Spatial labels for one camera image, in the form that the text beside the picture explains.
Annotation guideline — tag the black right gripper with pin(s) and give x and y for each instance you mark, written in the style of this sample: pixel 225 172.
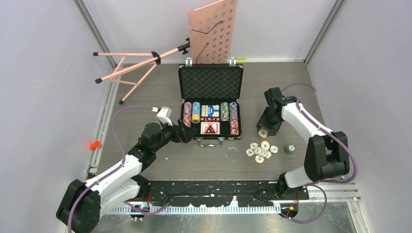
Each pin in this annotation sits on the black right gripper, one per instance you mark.
pixel 272 129

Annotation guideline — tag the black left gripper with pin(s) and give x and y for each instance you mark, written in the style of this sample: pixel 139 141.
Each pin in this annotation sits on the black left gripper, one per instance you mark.
pixel 187 133

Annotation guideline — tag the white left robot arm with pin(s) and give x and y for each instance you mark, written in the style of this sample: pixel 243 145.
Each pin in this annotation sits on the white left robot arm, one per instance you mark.
pixel 84 203

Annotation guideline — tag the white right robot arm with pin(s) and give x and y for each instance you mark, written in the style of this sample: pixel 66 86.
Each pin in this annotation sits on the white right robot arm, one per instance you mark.
pixel 327 153

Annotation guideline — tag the blue Texas Hold'em card deck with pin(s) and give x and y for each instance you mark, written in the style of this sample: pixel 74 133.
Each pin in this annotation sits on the blue Texas Hold'em card deck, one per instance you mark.
pixel 210 111

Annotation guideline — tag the yellow chip stack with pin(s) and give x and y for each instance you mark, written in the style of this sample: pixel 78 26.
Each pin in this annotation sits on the yellow chip stack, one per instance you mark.
pixel 195 118

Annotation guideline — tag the dark red chip stack left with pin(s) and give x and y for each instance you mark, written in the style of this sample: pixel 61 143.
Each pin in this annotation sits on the dark red chip stack left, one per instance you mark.
pixel 187 119

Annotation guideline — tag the triangular all in button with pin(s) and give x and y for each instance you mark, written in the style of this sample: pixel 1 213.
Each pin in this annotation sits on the triangular all in button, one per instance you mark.
pixel 208 129

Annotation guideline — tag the red backed card deck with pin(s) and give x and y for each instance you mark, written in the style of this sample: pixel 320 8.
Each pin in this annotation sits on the red backed card deck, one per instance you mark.
pixel 216 125

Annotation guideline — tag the purple poker chip stack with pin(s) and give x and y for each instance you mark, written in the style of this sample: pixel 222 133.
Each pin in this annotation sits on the purple poker chip stack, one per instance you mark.
pixel 187 109

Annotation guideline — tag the light blue chip stack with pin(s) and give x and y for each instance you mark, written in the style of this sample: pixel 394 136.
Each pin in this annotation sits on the light blue chip stack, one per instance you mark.
pixel 196 108

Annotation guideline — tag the pile of loose poker chips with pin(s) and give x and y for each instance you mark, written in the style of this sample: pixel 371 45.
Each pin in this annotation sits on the pile of loose poker chips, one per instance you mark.
pixel 261 151

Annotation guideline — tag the green chip on table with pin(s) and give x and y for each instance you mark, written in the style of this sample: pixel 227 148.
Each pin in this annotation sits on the green chip on table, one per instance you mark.
pixel 290 149

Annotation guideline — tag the red chip stack right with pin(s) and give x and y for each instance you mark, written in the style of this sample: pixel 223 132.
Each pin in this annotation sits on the red chip stack right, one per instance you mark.
pixel 234 124

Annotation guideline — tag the lower red chip stack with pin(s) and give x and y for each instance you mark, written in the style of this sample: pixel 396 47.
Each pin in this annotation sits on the lower red chip stack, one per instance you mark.
pixel 234 131

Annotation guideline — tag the blue orange chip stack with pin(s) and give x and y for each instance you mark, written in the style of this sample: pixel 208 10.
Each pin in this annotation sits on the blue orange chip stack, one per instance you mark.
pixel 233 111

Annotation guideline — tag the black aluminium poker case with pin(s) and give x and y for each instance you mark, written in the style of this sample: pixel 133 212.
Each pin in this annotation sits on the black aluminium poker case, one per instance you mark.
pixel 211 85

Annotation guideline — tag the green chip stack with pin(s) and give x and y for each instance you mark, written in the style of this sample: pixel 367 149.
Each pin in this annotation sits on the green chip stack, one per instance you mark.
pixel 224 108

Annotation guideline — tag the clear acrylic dealer disc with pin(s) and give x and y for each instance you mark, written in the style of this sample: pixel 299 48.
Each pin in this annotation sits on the clear acrylic dealer disc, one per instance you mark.
pixel 232 153

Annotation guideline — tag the pink perforated music stand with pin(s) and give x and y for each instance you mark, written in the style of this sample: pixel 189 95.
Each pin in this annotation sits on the pink perforated music stand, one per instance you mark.
pixel 209 42

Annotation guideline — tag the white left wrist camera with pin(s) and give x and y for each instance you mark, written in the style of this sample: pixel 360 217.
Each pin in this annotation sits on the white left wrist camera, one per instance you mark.
pixel 163 115

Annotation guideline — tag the orange clip on rail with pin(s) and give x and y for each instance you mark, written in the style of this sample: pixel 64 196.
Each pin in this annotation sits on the orange clip on rail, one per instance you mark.
pixel 94 145

